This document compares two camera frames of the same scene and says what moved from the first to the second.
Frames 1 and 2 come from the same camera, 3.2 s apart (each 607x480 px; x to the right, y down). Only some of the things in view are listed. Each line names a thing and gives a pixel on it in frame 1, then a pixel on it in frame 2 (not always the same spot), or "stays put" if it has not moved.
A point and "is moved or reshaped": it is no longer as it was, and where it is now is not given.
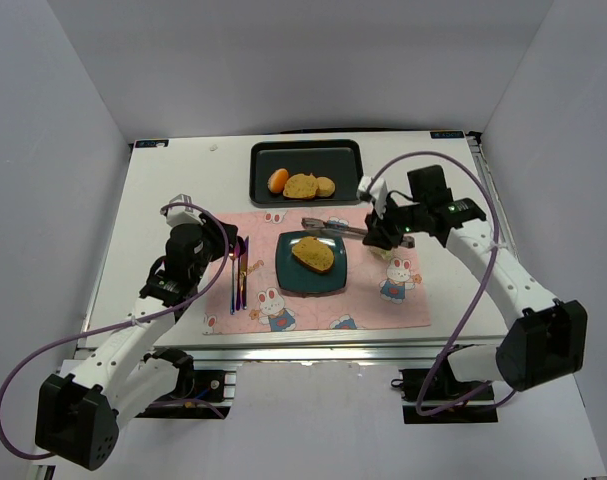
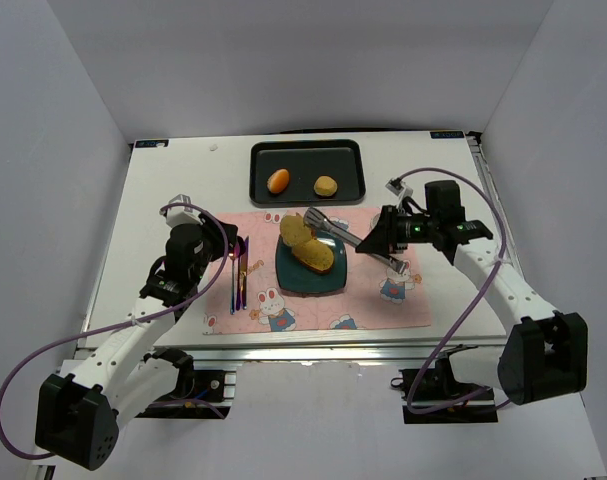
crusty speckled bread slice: [314, 252] stays put
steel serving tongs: [407, 241] is moved or reshaped
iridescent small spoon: [232, 256] stays put
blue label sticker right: [447, 134] stays put
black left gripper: [222, 235] stays put
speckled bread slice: [301, 186] -> [293, 230]
